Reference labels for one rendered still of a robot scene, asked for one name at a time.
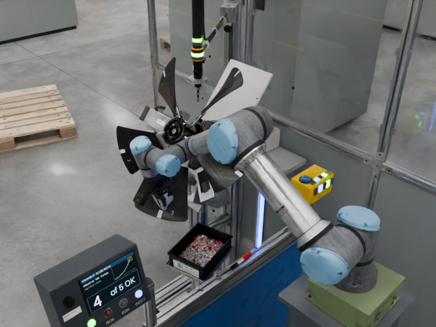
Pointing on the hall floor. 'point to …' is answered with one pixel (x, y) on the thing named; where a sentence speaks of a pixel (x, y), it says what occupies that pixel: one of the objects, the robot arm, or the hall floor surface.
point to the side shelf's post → (257, 219)
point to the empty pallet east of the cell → (34, 117)
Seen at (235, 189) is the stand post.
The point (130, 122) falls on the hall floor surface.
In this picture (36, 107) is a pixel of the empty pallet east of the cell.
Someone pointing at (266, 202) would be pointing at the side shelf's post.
